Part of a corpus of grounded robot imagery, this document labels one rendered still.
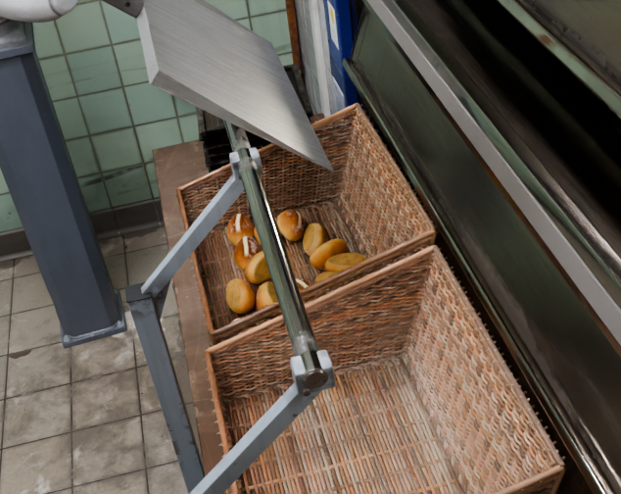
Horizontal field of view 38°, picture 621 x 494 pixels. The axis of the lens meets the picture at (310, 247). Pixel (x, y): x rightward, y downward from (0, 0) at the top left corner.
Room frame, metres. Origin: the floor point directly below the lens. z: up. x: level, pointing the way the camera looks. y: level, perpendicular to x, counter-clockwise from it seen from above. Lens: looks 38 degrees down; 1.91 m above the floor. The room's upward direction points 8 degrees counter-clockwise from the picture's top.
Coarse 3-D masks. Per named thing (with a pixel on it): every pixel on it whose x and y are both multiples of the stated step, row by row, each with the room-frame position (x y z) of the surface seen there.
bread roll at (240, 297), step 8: (232, 280) 1.56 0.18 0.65; (240, 280) 1.55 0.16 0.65; (232, 288) 1.54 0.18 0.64; (240, 288) 1.52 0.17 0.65; (248, 288) 1.53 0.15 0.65; (232, 296) 1.53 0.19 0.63; (240, 296) 1.50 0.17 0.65; (248, 296) 1.51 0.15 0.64; (232, 304) 1.51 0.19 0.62; (240, 304) 1.49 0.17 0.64; (248, 304) 1.49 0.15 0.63; (240, 312) 1.49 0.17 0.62; (248, 312) 1.49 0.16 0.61
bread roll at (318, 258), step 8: (336, 240) 1.65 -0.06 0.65; (320, 248) 1.63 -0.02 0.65; (328, 248) 1.62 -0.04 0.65; (336, 248) 1.63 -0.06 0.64; (344, 248) 1.63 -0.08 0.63; (312, 256) 1.62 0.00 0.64; (320, 256) 1.61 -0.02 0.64; (328, 256) 1.61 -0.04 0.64; (312, 264) 1.61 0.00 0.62; (320, 264) 1.60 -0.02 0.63
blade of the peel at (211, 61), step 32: (160, 0) 1.71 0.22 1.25; (192, 0) 1.84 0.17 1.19; (160, 32) 1.53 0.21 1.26; (192, 32) 1.63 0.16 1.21; (224, 32) 1.74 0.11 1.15; (160, 64) 1.38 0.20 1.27; (192, 64) 1.46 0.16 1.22; (224, 64) 1.56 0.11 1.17; (256, 64) 1.66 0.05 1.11; (192, 96) 1.29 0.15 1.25; (224, 96) 1.39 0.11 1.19; (256, 96) 1.48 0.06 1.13; (288, 96) 1.58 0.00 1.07; (256, 128) 1.31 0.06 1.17; (288, 128) 1.41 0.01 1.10; (320, 160) 1.34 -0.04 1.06
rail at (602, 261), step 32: (384, 0) 1.15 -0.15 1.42; (416, 32) 1.01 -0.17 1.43; (448, 64) 0.92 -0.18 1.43; (480, 96) 0.83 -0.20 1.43; (512, 128) 0.77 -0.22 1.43; (512, 160) 0.72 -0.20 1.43; (544, 192) 0.65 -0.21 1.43; (576, 224) 0.60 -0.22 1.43; (608, 256) 0.55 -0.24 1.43; (608, 288) 0.52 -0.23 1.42
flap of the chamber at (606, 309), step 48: (432, 0) 1.17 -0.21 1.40; (480, 0) 1.17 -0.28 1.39; (480, 48) 1.01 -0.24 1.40; (528, 48) 1.01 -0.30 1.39; (528, 96) 0.87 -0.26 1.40; (576, 96) 0.87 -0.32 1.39; (480, 144) 0.79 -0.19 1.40; (528, 144) 0.77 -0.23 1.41; (576, 144) 0.77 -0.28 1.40; (528, 192) 0.68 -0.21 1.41; (576, 192) 0.68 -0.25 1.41
